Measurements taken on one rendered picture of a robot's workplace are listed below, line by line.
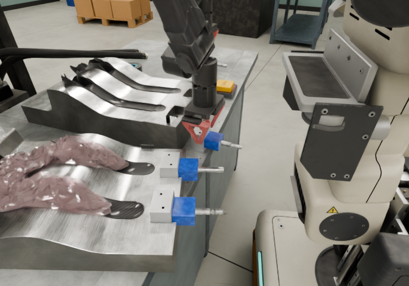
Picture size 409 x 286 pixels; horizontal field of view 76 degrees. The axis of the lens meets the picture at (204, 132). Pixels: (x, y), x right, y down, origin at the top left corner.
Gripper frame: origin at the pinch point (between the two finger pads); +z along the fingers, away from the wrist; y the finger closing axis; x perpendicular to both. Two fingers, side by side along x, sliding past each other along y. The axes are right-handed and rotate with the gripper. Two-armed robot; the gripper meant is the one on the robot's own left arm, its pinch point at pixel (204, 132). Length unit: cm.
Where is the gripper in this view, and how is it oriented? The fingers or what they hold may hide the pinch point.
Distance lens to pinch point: 68.7
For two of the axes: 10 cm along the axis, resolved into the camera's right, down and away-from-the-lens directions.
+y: -3.9, 5.5, -7.4
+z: 0.0, 8.1, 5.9
